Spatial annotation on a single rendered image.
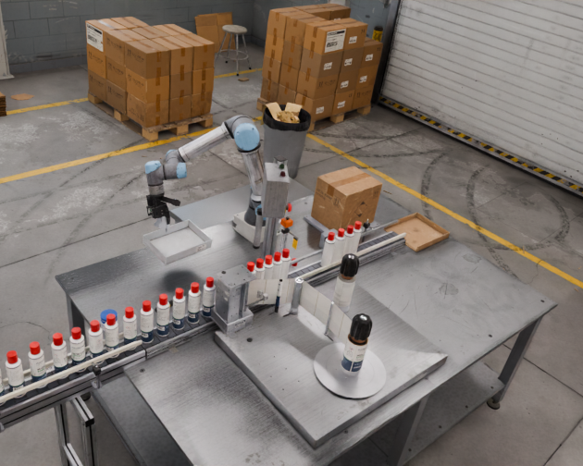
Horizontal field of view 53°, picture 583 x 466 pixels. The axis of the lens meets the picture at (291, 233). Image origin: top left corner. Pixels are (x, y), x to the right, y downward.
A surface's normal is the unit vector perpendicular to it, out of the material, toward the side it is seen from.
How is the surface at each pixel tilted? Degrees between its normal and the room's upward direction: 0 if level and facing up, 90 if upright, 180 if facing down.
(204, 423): 0
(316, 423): 0
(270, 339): 0
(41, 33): 90
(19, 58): 90
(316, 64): 90
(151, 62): 90
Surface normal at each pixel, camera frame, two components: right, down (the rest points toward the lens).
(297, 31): -0.67, 0.33
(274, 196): 0.08, 0.56
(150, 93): 0.67, 0.48
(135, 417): 0.14, -0.83
